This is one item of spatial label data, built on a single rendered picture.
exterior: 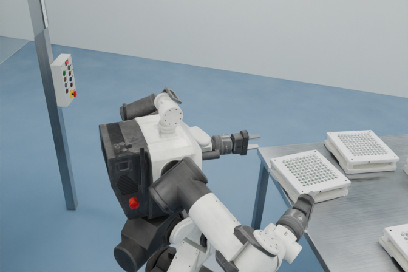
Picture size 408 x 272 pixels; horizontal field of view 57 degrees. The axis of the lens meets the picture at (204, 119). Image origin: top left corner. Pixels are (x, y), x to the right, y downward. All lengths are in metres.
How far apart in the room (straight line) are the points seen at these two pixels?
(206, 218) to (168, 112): 0.34
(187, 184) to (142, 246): 0.41
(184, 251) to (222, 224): 0.88
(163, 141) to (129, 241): 0.40
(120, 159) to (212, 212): 0.33
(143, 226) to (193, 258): 0.51
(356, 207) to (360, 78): 3.19
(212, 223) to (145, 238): 0.43
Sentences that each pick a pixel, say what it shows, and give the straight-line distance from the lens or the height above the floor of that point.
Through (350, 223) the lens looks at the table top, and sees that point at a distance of 1.59.
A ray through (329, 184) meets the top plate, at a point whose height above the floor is 0.90.
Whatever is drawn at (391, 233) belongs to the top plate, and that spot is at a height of 0.90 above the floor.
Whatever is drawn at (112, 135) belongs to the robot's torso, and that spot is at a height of 1.22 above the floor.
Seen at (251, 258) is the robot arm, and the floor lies 1.13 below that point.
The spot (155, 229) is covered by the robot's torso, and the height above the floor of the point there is 0.89.
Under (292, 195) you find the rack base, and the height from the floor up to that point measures 0.85.
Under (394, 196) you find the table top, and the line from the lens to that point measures 1.81.
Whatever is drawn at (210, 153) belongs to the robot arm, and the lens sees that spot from 1.57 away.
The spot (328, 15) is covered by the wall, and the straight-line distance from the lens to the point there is 4.48.
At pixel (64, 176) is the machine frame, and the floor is 0.29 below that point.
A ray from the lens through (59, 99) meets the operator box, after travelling 2.28.
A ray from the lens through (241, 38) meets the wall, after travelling 4.63.
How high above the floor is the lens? 1.88
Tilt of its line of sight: 31 degrees down
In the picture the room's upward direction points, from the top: 3 degrees clockwise
